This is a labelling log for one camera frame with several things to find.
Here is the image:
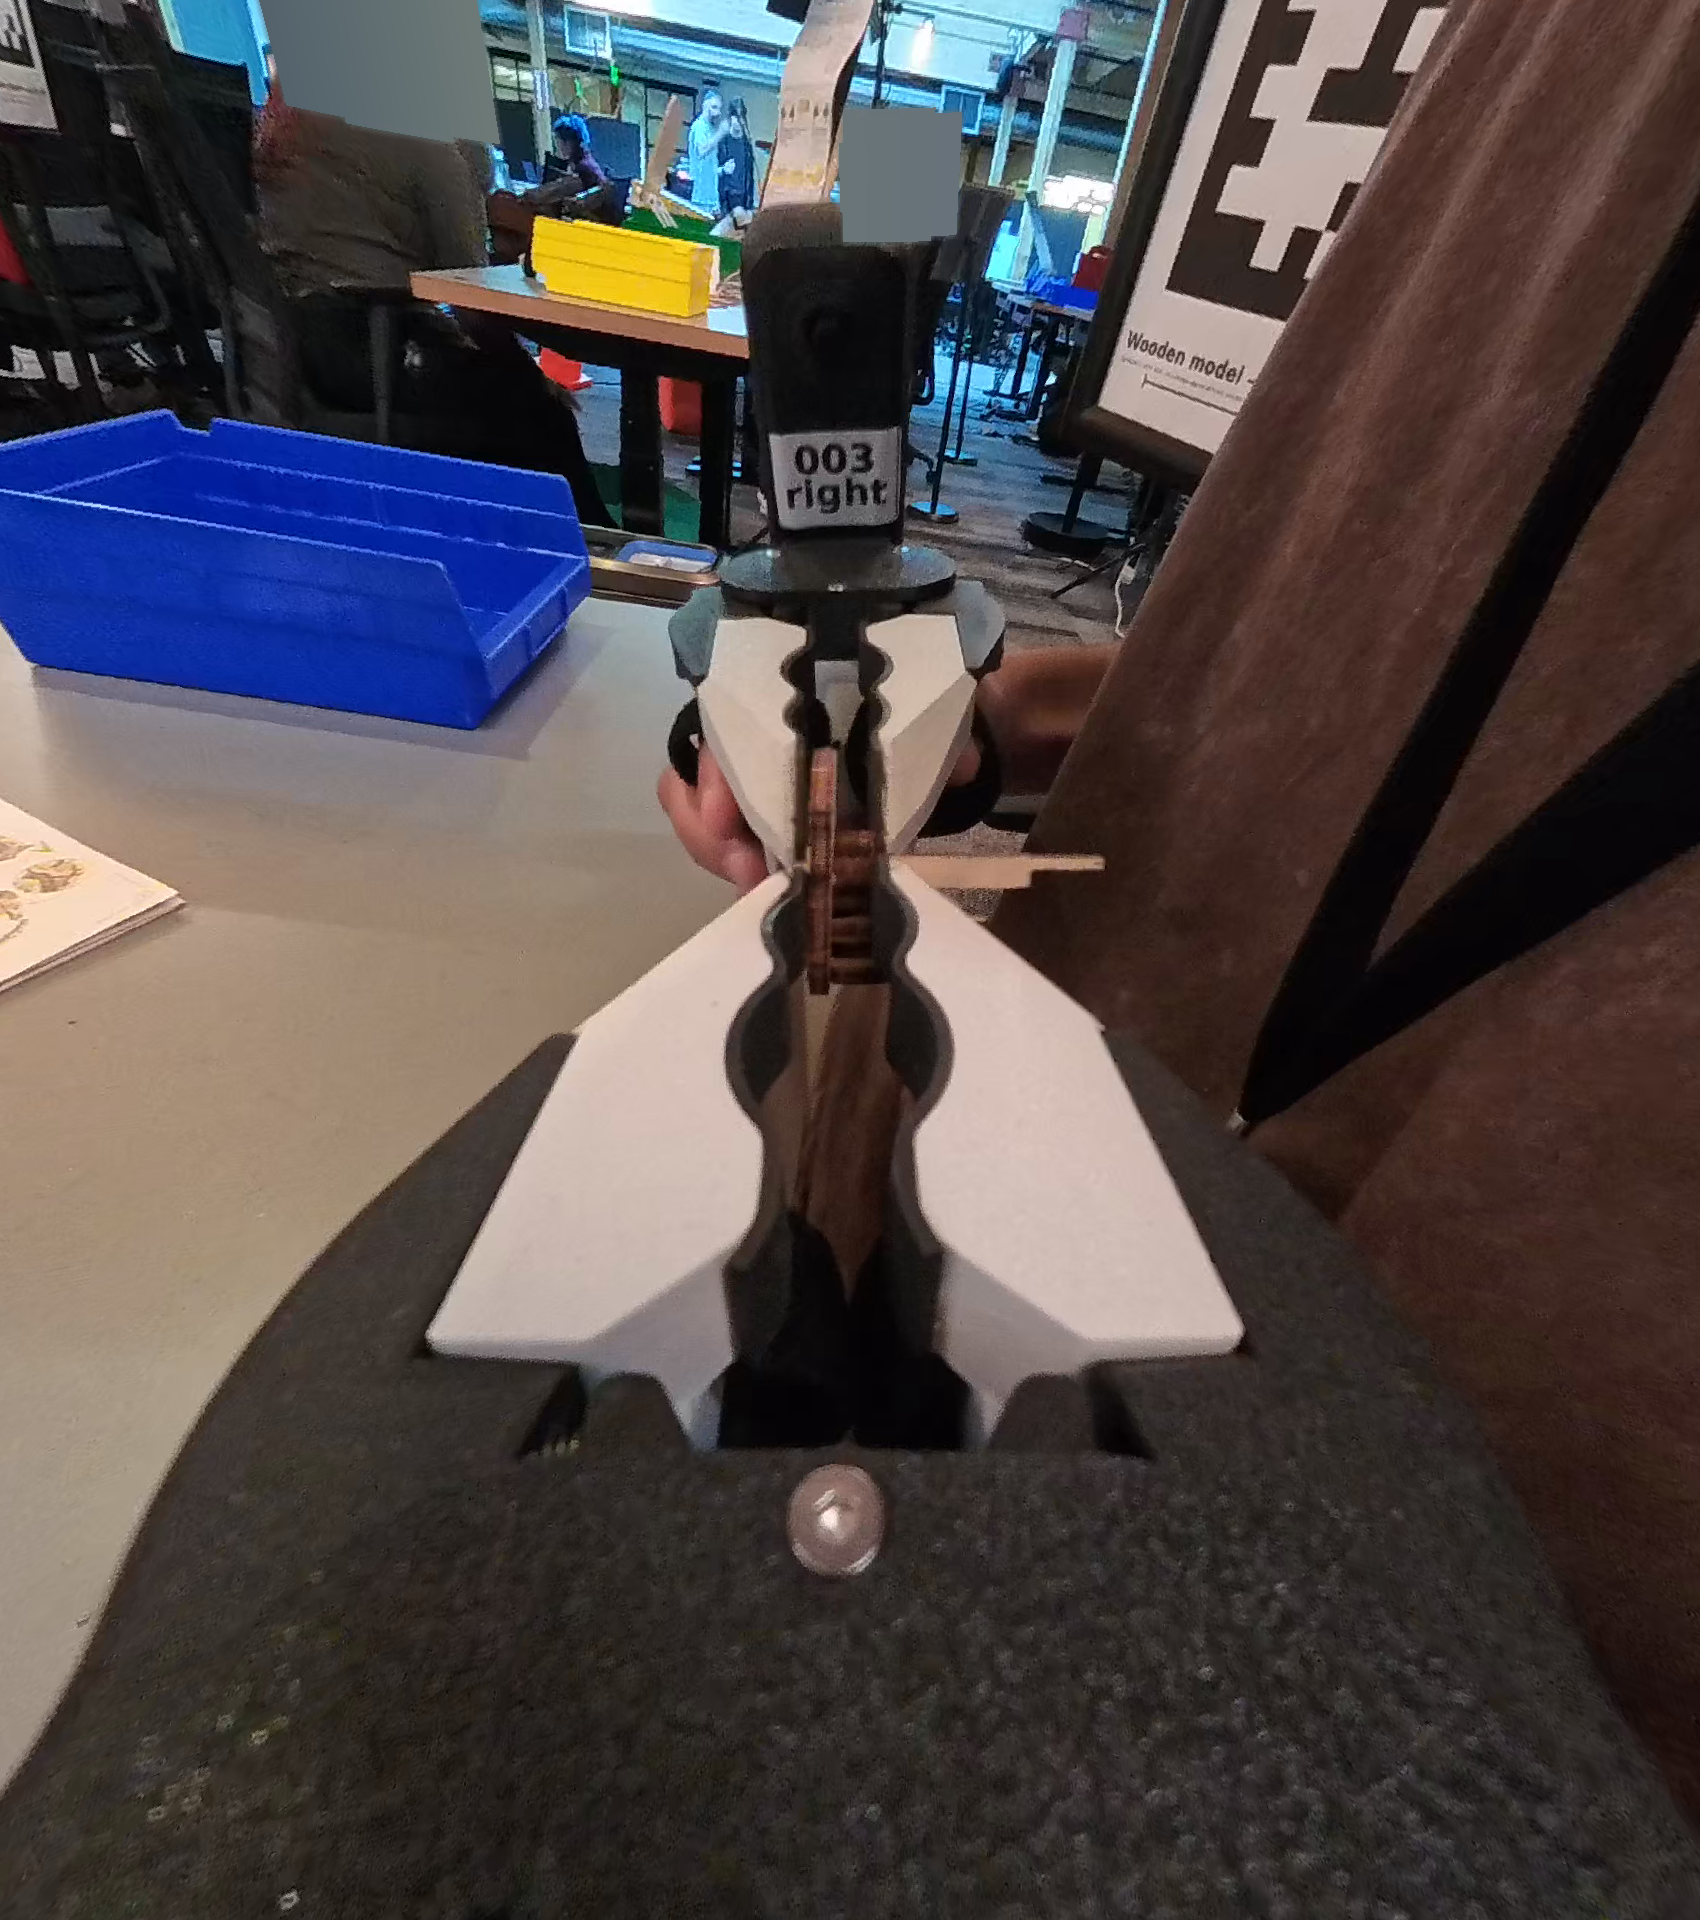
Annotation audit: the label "small metal tin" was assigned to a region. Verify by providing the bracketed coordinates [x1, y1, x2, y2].
[594, 535, 720, 589]

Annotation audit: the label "instruction booklet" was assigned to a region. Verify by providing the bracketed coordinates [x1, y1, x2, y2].
[0, 771, 188, 1025]

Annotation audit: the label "black lanyard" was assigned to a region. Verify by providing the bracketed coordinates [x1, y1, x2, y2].
[1232, 0, 1700, 1134]

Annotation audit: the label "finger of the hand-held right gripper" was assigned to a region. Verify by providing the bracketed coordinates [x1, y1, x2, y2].
[700, 613, 813, 876]
[854, 612, 977, 858]

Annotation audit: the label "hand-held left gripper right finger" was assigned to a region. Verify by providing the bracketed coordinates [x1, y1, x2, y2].
[876, 870, 1249, 1451]

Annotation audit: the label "brown wooden table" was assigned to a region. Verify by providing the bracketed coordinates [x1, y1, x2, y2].
[409, 266, 754, 542]

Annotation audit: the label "marker sign board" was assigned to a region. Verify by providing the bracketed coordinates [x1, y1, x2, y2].
[0, 0, 57, 130]
[1021, 0, 1451, 554]

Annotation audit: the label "yellow plastic bin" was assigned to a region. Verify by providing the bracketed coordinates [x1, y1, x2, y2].
[530, 214, 720, 320]

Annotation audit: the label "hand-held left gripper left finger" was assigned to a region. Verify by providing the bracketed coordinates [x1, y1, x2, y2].
[423, 871, 813, 1451]

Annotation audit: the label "blue plastic bin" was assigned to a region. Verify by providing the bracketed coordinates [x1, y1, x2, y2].
[0, 411, 594, 732]

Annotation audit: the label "person in brown shirt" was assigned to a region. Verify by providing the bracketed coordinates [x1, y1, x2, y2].
[1000, 0, 1700, 1920]

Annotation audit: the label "person's right forearm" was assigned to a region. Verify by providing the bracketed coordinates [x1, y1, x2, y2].
[971, 644, 1125, 803]

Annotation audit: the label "brown corduroy pants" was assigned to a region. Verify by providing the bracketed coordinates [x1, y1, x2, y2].
[785, 995, 915, 1295]

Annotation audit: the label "pale slanted board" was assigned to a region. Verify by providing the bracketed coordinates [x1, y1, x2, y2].
[763, 0, 874, 204]

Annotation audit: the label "wooden model piece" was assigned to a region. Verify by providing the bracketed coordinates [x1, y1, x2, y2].
[796, 743, 1108, 995]

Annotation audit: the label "person's right hand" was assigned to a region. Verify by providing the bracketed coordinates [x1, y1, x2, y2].
[658, 767, 777, 890]

